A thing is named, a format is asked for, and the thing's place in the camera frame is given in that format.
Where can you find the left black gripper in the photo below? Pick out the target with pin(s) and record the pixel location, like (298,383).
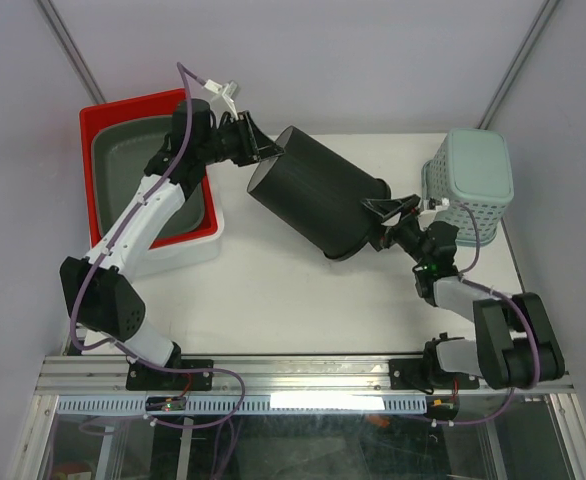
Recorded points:
(256,145)

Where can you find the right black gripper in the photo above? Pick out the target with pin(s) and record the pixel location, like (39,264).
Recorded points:
(390,207)

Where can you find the large black plastic bucket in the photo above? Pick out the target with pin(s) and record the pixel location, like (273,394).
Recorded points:
(319,194)

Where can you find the teal perforated plastic basket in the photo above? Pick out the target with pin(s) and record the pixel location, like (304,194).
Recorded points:
(472,170)

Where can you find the red plastic tray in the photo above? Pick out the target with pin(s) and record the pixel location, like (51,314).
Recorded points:
(192,219)

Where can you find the grey plastic tray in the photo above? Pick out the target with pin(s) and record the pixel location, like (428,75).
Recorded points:
(119,155)

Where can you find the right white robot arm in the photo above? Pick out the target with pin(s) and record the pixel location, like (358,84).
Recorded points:
(514,345)

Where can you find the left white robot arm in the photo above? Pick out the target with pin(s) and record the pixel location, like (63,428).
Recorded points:
(98,287)

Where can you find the white plastic bin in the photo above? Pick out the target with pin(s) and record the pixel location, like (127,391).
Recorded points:
(193,250)

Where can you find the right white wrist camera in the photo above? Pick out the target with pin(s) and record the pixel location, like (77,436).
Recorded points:
(432,206)

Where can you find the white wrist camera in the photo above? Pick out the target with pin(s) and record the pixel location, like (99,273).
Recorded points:
(432,206)
(225,93)

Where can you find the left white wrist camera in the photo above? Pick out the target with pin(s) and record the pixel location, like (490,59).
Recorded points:
(225,93)

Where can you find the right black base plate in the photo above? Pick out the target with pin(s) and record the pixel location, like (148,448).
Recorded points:
(408,372)

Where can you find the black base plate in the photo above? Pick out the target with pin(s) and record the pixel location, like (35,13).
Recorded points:
(408,372)
(143,378)

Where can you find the aluminium mounting rail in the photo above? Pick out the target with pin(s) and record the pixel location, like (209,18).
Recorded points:
(262,374)

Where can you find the white slotted cable duct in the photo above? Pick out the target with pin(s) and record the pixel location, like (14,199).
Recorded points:
(287,403)

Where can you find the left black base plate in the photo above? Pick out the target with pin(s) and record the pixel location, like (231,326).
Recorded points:
(143,378)

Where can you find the left aluminium frame post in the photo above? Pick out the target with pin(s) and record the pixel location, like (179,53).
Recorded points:
(74,56)

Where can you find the aluminium frame post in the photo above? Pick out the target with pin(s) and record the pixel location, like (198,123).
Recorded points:
(519,61)
(74,56)

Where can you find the right aluminium frame post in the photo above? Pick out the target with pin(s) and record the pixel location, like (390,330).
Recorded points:
(519,61)

